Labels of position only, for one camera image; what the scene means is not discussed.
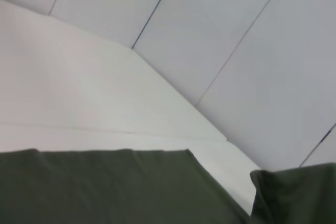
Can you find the dark green FREE t-shirt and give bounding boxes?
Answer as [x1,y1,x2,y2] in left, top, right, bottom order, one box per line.
[0,148,336,224]

